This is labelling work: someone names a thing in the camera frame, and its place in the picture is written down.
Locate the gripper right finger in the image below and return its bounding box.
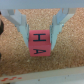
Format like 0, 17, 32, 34
49, 7, 80, 48

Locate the pink block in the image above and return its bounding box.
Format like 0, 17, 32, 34
27, 29, 53, 58

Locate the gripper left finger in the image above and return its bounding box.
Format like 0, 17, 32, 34
0, 8, 31, 48

